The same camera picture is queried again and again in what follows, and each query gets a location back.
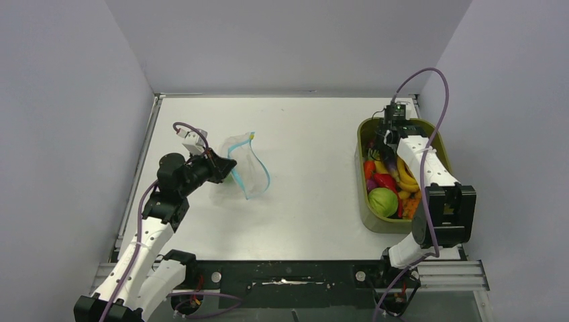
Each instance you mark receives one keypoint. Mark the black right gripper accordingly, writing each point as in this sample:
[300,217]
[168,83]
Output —
[380,143]

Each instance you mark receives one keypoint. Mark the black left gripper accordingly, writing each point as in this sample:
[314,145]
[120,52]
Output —
[218,166]

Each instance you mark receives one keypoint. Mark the clear zip top bag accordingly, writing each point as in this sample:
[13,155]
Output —
[250,174]

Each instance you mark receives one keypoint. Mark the dark purple eggplant toy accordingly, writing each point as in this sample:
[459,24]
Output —
[390,162]

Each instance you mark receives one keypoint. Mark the green custard apple toy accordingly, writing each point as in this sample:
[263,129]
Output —
[229,179]

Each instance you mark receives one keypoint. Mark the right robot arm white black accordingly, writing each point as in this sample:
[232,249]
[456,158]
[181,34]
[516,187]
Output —
[445,217]

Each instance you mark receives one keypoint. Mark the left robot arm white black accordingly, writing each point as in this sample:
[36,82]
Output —
[132,291]

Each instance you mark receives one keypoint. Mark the olive green plastic tub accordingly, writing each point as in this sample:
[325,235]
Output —
[366,133]

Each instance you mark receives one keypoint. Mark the orange carrot toy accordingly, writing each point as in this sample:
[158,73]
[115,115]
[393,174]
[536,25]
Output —
[369,167]

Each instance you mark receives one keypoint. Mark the yellow banana bunch toy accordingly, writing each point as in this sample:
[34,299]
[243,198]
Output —
[406,181]

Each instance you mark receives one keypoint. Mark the orange spiky fruit toy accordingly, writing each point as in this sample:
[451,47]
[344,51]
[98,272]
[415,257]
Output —
[410,206]

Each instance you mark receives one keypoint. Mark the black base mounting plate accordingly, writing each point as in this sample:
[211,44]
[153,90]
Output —
[298,284]

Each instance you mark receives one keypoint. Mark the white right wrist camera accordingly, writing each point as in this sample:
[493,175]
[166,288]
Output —
[395,112]

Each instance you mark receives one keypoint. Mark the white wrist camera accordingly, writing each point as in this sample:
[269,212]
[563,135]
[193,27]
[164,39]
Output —
[395,112]
[193,141]

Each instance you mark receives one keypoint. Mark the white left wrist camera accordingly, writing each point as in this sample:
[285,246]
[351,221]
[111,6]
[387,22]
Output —
[193,141]

